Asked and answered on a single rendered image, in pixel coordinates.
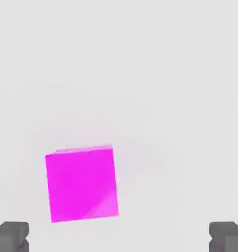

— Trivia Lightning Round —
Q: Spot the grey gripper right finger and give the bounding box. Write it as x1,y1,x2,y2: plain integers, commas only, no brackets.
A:
208,221,238,252

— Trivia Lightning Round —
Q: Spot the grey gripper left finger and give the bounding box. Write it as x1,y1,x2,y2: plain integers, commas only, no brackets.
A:
0,221,30,252

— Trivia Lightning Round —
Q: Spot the small magenta cube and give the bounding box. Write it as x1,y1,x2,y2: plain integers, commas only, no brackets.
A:
44,144,120,223

